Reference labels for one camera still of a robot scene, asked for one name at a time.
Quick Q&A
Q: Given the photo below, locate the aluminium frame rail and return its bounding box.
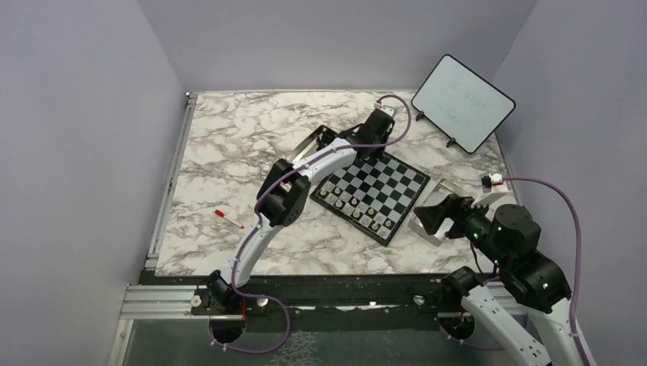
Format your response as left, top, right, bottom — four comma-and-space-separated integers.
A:
143, 91, 200, 271

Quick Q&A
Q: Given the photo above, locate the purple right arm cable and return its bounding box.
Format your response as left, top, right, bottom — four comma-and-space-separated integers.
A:
439, 176, 592, 366

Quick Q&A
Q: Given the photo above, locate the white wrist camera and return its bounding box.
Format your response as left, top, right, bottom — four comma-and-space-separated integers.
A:
472, 173, 509, 207

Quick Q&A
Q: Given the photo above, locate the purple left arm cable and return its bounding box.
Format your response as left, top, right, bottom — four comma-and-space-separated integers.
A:
209, 94, 413, 355

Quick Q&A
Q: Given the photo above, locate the yellow metal tin box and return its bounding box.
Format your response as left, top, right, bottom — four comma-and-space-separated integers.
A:
286, 125, 338, 162

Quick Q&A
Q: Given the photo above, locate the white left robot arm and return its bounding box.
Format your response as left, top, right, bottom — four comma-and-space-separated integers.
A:
206, 106, 396, 313

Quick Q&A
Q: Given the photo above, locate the red and white marker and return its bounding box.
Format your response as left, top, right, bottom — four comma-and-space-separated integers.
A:
214, 209, 245, 229

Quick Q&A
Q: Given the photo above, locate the small whiteboard on stand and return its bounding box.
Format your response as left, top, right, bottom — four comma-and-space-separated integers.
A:
411, 54, 517, 154

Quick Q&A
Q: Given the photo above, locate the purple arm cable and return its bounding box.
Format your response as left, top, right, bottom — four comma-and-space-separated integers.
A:
209, 94, 413, 355
439, 176, 592, 366

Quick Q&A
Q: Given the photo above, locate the black and white chessboard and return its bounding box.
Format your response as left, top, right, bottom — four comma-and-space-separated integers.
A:
310, 152, 430, 246

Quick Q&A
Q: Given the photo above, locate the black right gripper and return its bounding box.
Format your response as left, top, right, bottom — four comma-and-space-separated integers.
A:
414, 191, 510, 267

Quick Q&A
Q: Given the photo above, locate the silver metal tin lid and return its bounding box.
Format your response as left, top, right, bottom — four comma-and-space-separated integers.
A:
407, 178, 470, 246

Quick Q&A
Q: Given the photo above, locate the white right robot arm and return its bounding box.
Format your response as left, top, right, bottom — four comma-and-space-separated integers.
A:
414, 194, 595, 365

